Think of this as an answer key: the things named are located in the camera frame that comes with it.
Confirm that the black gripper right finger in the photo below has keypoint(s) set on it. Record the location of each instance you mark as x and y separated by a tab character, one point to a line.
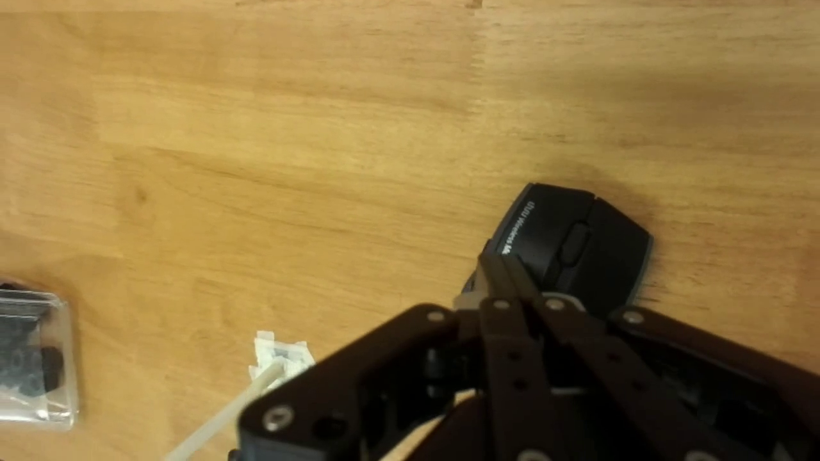
690	395

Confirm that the clear bag with black parts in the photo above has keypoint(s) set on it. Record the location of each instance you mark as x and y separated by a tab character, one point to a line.
36	359

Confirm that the white crumpled paper label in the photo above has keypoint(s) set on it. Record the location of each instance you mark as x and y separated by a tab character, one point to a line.
277	362

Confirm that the black computer mouse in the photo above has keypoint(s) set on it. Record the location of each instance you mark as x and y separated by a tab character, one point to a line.
575	245

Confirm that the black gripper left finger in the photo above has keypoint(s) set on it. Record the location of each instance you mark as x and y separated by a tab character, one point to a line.
476	376

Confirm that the white cable tie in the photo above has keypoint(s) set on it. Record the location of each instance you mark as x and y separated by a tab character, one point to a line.
201	436

